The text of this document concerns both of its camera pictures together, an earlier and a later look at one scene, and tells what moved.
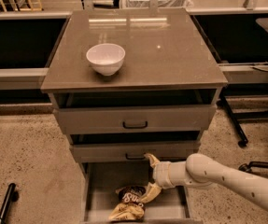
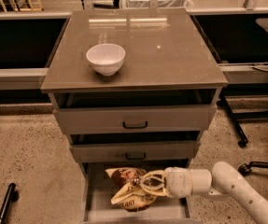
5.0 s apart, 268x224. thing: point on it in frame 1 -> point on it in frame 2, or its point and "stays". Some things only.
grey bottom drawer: (103, 179) stays
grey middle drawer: (134, 152) stays
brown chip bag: (130, 209) -> (129, 194)
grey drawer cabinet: (128, 83) stays
